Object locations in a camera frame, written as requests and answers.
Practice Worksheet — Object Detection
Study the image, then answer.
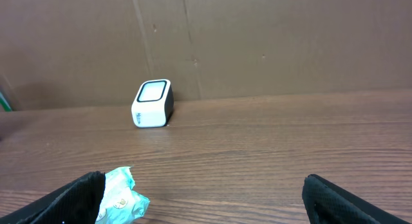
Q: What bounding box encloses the white barcode scanner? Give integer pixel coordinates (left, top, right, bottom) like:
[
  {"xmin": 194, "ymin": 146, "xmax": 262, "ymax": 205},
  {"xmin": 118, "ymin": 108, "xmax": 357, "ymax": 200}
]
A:
[{"xmin": 131, "ymin": 79, "xmax": 174, "ymax": 128}]

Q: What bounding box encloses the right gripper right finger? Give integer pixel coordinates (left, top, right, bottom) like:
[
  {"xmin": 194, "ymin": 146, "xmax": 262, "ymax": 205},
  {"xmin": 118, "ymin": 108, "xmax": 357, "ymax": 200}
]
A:
[{"xmin": 302, "ymin": 174, "xmax": 408, "ymax": 224}]

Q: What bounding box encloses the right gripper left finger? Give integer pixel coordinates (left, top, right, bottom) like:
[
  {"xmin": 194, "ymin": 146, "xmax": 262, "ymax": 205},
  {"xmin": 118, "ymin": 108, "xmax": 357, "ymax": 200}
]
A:
[{"xmin": 1, "ymin": 171, "xmax": 106, "ymax": 224}]

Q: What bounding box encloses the teal wet wipes pack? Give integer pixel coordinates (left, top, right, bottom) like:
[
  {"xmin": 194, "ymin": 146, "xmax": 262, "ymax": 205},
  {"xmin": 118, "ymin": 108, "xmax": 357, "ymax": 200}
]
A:
[{"xmin": 95, "ymin": 166, "xmax": 150, "ymax": 224}]

